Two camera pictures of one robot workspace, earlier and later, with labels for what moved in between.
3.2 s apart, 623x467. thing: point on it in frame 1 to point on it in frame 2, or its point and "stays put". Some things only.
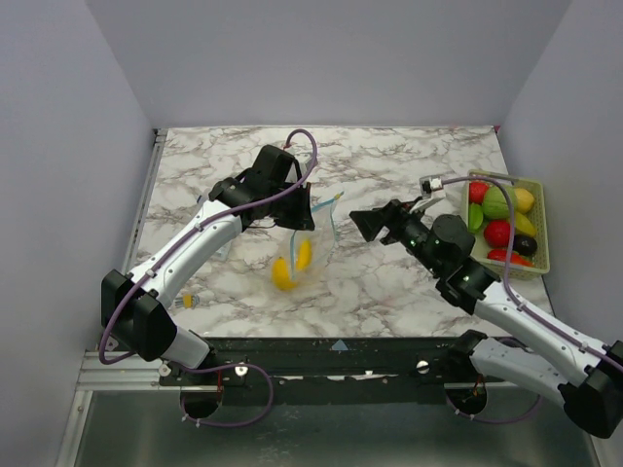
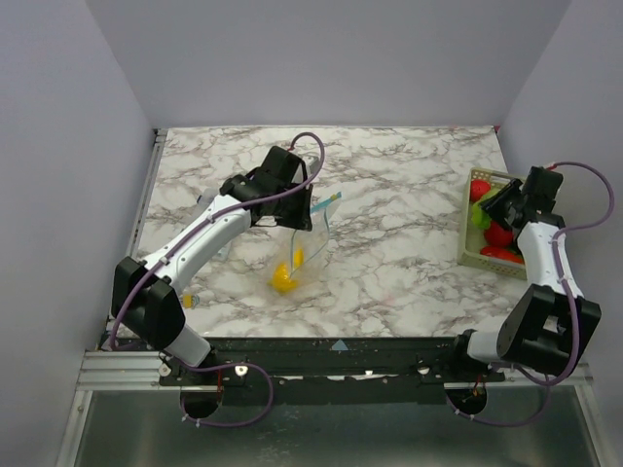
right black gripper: [387, 222] to [502, 206]
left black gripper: [303, 219] stays put
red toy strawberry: [477, 192] stays put
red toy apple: [496, 233] stays put
